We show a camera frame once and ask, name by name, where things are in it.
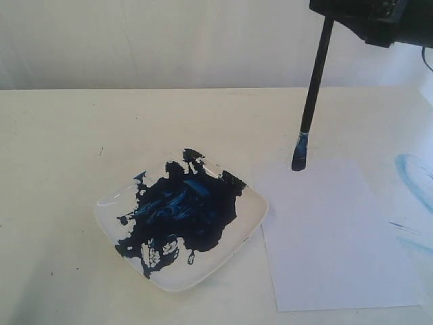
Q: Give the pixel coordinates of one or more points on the black paintbrush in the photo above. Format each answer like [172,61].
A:
[300,150]

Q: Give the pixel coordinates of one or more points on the white square paint plate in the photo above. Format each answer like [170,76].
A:
[179,221]

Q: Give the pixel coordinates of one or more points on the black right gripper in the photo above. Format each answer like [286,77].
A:
[382,23]

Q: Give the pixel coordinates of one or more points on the white paper sheet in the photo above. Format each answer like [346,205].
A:
[328,244]

